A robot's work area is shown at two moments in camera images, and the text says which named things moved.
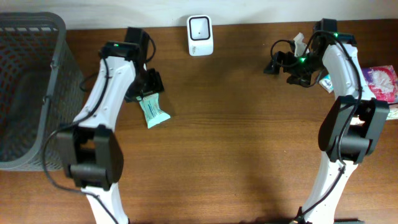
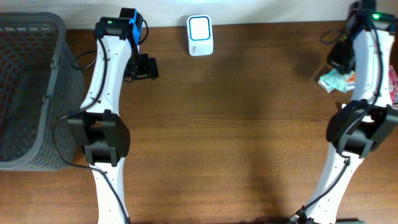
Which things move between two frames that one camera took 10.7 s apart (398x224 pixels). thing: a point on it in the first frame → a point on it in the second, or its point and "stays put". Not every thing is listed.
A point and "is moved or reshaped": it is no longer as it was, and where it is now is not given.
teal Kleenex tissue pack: (326, 82) stays put
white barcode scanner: (199, 33) stays put
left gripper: (155, 82) → (148, 66)
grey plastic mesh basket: (41, 86) stays put
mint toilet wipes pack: (152, 109) is moved or reshaped
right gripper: (289, 56) → (331, 60)
